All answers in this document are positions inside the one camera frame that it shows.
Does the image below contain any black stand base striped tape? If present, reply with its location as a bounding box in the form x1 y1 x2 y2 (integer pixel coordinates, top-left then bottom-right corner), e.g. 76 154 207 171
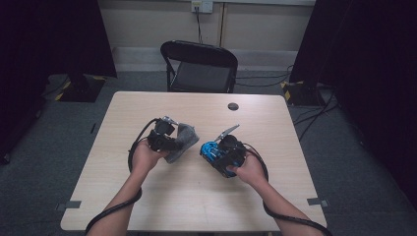
54 73 107 103
279 80 327 108

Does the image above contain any grey cloth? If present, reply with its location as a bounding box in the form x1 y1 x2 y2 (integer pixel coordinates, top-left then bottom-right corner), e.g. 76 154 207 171
163 122 201 164

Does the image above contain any person's left hand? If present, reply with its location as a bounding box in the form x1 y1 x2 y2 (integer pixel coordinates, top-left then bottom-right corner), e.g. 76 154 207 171
130 139 170 177

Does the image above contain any blue and black toy car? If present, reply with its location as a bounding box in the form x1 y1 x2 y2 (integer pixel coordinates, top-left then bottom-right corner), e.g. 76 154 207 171
199 140 238 179

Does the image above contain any black folding chair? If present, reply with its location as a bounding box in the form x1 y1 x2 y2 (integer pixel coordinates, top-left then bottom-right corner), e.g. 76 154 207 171
159 39 239 94

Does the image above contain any black wall socket cable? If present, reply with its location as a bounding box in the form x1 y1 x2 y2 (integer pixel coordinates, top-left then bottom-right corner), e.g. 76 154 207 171
195 6 204 44

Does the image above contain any beige wall conduit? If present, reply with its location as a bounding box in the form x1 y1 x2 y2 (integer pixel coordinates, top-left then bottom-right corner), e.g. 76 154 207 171
218 2 228 47

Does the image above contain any person's right hand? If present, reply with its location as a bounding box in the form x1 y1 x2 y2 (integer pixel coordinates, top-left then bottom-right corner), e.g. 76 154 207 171
225 153 268 192

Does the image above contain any grey tape mark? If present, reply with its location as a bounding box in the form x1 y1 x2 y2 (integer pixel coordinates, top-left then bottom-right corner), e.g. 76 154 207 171
55 200 83 211
306 197 329 208

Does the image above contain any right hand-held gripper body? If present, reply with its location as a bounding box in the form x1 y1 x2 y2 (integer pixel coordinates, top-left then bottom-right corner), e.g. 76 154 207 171
213 124 248 169

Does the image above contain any black curtain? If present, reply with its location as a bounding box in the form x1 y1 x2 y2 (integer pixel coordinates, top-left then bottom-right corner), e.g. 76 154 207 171
289 0 417 210
0 0 118 165

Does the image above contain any white wall socket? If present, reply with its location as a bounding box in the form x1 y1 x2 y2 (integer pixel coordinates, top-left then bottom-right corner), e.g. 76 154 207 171
191 0 214 15

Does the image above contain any black floor cable bundle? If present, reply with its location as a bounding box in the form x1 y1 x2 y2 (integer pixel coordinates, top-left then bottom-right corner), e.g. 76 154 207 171
292 90 340 143

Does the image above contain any right hand-held gripper black cable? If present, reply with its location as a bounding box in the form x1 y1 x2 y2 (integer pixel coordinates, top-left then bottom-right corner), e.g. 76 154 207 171
243 143 334 236

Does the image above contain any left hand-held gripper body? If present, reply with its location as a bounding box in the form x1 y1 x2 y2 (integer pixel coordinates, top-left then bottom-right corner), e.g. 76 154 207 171
147 115 180 152

